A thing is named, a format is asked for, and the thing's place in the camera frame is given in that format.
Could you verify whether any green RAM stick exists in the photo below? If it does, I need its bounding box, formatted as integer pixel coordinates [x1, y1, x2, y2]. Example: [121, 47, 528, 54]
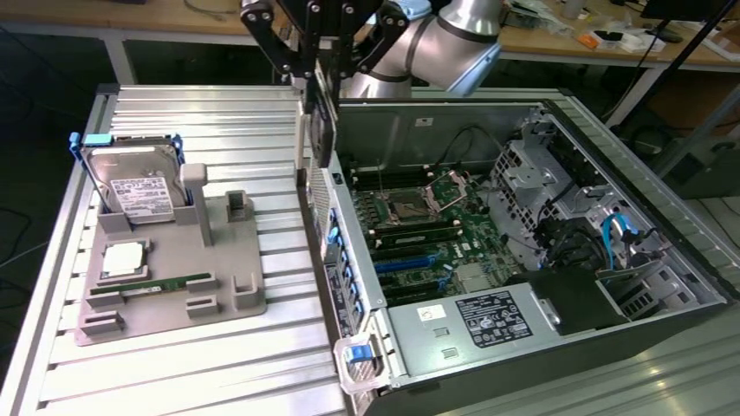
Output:
[95, 271, 211, 300]

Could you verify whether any wooden desk with box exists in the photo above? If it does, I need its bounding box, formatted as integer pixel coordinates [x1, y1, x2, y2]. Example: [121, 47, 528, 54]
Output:
[0, 0, 301, 86]

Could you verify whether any black equipment box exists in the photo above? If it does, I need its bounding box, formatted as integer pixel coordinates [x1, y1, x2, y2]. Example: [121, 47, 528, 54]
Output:
[657, 140, 740, 200]

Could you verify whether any wooden desk with monitor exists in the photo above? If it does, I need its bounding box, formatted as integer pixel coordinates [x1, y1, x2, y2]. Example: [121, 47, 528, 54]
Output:
[496, 0, 740, 127]

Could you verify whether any blue wire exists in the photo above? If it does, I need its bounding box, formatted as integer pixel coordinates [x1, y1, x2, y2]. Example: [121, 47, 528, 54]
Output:
[597, 215, 623, 272]
[612, 206, 641, 237]

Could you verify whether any black expansion slot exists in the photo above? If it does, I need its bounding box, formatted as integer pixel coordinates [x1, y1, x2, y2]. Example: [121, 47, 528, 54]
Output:
[379, 276, 447, 296]

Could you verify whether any clear plastic packaging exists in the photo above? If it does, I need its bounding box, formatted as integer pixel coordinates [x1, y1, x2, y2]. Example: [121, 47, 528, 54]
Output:
[508, 0, 577, 36]

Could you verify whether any hard disk drive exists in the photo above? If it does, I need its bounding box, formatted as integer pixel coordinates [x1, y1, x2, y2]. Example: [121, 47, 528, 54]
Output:
[67, 131, 196, 207]

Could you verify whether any black open PC case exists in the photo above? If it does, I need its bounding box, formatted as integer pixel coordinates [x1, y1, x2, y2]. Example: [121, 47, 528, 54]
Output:
[293, 97, 740, 416]

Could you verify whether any grey parts rack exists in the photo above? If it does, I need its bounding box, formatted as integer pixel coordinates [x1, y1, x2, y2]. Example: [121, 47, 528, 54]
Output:
[72, 162, 271, 348]

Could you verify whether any black wire bundle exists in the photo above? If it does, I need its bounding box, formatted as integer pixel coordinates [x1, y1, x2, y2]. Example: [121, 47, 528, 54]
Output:
[535, 216, 608, 272]

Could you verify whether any silver hard disk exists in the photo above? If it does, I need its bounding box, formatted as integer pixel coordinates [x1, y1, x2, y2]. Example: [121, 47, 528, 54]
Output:
[85, 145, 192, 225]

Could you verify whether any black wire arc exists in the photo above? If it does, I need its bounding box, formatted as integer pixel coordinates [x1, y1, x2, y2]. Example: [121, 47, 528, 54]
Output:
[433, 124, 505, 169]

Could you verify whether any black graphics card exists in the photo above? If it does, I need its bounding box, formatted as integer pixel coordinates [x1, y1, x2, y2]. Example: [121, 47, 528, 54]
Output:
[299, 55, 341, 169]

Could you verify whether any blue expansion slot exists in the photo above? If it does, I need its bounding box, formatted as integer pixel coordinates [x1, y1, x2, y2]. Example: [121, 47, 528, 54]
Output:
[373, 254, 440, 274]

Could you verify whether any silver disk bay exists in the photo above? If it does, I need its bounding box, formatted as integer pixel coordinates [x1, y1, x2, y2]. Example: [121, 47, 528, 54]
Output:
[489, 111, 585, 229]

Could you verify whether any white and black device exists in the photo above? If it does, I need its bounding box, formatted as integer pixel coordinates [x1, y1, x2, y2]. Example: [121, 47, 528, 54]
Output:
[595, 29, 661, 55]

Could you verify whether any silver chipset heatsink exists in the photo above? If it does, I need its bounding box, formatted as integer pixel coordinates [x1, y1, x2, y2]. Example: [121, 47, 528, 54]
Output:
[453, 264, 492, 292]

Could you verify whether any black monitor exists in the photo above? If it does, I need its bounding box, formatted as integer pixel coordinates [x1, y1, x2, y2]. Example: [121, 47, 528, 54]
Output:
[640, 0, 719, 43]

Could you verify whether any grey handle with latch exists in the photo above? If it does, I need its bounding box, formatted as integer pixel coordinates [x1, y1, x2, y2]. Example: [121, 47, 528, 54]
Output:
[333, 332, 389, 393]

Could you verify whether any silver CPU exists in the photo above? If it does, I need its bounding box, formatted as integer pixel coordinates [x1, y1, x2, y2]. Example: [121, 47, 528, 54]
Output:
[100, 243, 145, 278]

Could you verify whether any silver perforated drive bay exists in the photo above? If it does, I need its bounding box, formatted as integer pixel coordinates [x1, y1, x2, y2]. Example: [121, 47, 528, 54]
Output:
[595, 259, 681, 322]

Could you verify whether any green motherboard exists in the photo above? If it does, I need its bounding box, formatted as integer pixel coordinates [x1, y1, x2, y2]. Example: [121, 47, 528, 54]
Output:
[345, 166, 521, 307]

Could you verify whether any CPU socket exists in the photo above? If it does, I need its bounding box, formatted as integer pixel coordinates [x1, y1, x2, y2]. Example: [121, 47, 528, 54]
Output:
[384, 188, 432, 220]

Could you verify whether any silver power supply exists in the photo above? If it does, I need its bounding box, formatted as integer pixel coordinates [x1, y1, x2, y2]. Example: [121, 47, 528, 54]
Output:
[385, 283, 561, 378]

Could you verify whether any black air duct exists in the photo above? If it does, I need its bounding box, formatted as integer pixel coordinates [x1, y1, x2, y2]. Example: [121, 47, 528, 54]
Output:
[528, 270, 635, 337]

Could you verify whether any metal socket cover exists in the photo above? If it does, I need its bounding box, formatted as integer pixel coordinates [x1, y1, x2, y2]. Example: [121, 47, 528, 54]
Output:
[423, 169, 473, 212]

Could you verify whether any black slanted pole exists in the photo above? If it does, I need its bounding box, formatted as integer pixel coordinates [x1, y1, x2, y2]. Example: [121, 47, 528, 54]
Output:
[667, 0, 736, 73]

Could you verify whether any plain grey case handle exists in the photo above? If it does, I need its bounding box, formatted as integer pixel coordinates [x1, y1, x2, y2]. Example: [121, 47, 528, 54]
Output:
[295, 97, 311, 170]

